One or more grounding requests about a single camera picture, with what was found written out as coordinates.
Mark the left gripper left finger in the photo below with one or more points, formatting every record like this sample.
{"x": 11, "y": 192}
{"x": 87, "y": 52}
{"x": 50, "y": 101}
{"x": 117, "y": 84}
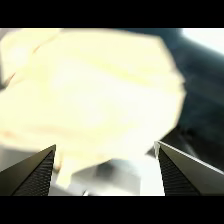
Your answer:
{"x": 26, "y": 180}

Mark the cream shirt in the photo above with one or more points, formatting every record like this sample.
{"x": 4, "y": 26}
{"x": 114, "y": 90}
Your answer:
{"x": 93, "y": 93}

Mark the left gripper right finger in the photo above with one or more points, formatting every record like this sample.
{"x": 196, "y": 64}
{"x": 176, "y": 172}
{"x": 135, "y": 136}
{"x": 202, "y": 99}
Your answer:
{"x": 190, "y": 180}

